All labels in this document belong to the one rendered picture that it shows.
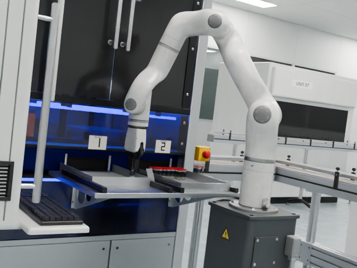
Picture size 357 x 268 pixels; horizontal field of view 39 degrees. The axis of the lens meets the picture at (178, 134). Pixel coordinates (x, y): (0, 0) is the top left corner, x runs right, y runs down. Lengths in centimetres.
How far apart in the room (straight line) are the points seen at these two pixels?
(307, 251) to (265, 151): 115
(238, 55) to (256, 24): 702
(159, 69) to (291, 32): 763
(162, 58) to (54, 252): 94
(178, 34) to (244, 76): 31
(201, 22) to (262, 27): 713
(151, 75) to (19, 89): 65
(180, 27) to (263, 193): 72
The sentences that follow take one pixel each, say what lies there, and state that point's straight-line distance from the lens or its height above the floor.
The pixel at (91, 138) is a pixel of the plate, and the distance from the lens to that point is 223.
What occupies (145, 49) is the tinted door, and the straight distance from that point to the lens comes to 234.
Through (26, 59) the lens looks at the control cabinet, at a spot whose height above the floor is 130.
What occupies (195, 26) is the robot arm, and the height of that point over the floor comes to 153.
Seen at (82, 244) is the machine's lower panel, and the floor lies 57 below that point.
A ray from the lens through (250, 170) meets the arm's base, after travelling 194.
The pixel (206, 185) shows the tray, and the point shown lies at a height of 91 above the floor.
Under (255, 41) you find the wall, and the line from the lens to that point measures 895.
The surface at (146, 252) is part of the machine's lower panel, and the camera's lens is 249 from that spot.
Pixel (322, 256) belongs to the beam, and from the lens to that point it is 291.
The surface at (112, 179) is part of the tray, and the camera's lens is 201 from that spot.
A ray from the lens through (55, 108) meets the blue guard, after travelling 216.
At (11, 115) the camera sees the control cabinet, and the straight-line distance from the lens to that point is 153.
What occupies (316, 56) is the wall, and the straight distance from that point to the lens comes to 1005.
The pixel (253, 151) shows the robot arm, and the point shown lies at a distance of 193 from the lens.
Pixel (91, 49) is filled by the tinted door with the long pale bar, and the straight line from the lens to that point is 222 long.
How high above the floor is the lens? 122
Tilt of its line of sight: 3 degrees down
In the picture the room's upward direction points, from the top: 7 degrees clockwise
